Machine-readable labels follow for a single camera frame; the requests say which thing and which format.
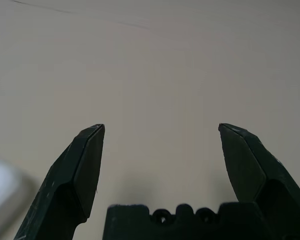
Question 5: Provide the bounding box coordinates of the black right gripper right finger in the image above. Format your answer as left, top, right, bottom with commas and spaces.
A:
217, 122, 300, 240

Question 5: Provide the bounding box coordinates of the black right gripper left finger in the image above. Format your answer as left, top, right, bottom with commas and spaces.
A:
13, 123, 106, 240

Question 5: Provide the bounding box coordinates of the white Unitree pencil case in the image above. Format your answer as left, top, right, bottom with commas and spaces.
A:
0, 158, 22, 221

